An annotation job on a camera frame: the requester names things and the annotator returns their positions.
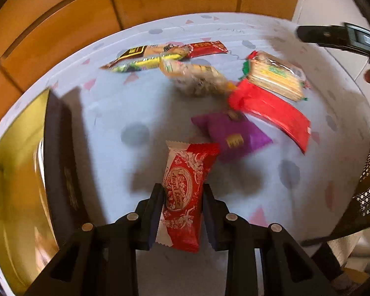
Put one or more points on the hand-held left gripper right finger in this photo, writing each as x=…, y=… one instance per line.
x=209, y=219

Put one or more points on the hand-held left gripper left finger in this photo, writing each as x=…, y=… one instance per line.
x=158, y=219

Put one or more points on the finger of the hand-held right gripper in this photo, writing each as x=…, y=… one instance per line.
x=320, y=35

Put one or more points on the red white floral snack packet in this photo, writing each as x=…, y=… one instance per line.
x=182, y=188

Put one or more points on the clear cracker packet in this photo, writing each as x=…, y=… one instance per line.
x=274, y=74

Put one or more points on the purple snack packet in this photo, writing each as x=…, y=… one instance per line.
x=231, y=135

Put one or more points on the red patterned snack bar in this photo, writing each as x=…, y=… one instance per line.
x=206, y=48

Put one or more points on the clear nut snack packet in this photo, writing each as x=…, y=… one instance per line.
x=197, y=77

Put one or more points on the gold metal tin box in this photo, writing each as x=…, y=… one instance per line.
x=15, y=172

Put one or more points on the black sesame snack packet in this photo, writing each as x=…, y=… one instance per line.
x=132, y=54

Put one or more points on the plain red snack packet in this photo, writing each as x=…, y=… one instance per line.
x=269, y=114

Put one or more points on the white patterned tablecloth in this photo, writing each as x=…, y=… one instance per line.
x=126, y=104

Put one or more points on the wicker chair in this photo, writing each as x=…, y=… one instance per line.
x=367, y=191

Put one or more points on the green yellow snack packet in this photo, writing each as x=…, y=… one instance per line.
x=145, y=64

